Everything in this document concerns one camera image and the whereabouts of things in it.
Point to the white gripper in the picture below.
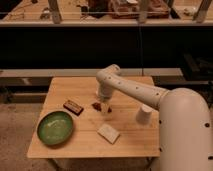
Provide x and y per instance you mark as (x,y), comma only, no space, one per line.
(105,106)

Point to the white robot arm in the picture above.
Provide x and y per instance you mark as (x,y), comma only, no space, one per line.
(186,129)

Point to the green ceramic bowl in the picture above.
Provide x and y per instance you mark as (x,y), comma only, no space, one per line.
(55,128)

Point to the brown chocolate bar box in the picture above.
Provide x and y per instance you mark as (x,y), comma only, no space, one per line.
(73,107)

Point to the wooden folding table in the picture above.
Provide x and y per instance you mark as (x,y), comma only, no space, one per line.
(135,140)

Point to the white paper cup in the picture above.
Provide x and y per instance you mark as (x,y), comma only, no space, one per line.
(143,115)

